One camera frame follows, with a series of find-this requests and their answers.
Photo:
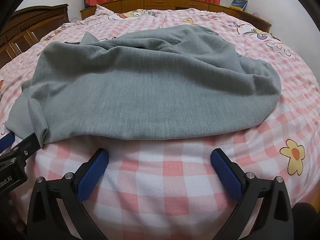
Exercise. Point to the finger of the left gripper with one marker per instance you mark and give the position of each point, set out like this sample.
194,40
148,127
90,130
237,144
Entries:
7,141
25,148

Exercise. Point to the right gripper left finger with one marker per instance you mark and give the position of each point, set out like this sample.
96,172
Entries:
45,219

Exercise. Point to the dark wooden wardrobe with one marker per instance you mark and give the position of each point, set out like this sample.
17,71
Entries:
27,26

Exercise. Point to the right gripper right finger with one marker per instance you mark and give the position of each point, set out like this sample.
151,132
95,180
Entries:
274,219

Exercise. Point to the blue book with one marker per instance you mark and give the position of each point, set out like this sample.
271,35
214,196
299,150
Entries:
238,4

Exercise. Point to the wooden window-side cabinet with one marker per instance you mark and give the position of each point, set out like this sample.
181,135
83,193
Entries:
129,5

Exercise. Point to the pink checkered bed quilt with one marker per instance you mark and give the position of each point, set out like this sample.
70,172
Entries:
169,190

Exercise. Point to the grey sweatpants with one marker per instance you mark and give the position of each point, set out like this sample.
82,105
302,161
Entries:
171,83

